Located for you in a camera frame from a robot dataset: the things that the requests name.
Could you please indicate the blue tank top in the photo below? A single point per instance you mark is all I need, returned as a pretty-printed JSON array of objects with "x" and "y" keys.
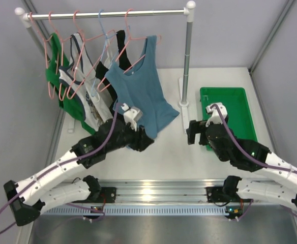
[{"x": 140, "y": 87}]

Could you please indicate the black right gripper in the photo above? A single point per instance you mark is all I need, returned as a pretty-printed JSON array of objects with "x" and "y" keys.
[{"x": 196, "y": 127}]

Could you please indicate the white garment rack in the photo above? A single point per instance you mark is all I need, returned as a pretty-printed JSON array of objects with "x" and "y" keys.
[{"x": 187, "y": 11}]

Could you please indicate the green tank top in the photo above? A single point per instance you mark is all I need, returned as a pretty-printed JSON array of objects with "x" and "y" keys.
[{"x": 52, "y": 76}]

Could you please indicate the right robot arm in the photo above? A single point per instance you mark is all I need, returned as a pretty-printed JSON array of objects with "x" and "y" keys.
[{"x": 248, "y": 155}]

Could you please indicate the green plastic tray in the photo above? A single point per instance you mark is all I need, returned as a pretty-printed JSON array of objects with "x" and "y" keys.
[{"x": 236, "y": 103}]

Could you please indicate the aluminium rail base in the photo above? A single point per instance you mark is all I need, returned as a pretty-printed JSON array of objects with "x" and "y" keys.
[{"x": 163, "y": 190}]

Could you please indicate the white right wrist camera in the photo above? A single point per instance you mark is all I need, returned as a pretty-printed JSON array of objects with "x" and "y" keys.
[{"x": 218, "y": 114}]

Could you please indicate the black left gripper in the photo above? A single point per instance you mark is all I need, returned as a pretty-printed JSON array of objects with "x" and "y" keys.
[{"x": 140, "y": 139}]

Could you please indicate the white printed tank top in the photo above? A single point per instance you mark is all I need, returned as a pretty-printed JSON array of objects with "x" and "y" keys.
[{"x": 94, "y": 113}]

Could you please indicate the perforated cable duct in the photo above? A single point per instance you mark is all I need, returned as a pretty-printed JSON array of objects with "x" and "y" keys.
[{"x": 148, "y": 210}]

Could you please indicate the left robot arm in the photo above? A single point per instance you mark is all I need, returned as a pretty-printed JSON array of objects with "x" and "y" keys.
[{"x": 89, "y": 151}]

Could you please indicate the blue wire hanger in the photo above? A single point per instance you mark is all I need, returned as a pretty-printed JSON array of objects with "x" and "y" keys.
[{"x": 105, "y": 56}]

